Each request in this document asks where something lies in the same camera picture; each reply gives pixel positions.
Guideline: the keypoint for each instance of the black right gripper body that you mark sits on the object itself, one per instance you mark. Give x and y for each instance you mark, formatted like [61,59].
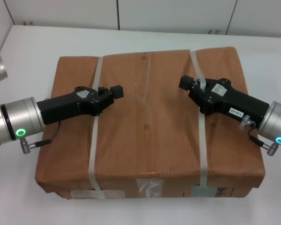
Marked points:
[234,103]

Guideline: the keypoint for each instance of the clear tape patch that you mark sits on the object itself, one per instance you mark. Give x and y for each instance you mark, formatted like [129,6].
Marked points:
[150,187]

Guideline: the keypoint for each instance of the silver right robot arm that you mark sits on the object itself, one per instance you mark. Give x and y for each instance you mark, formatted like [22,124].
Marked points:
[277,122]

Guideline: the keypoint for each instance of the grey sticker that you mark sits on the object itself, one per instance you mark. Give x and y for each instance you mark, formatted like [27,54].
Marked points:
[202,191]

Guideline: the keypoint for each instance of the brown cardboard box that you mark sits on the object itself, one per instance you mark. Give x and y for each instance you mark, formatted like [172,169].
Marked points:
[150,122]

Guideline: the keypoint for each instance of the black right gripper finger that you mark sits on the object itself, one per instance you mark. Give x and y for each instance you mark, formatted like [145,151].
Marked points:
[187,82]
[200,99]

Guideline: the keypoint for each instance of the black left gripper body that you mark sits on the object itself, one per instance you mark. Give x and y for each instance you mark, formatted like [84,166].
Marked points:
[68,106]

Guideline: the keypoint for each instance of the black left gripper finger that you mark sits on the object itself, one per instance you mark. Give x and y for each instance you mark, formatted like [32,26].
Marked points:
[117,92]
[105,103]

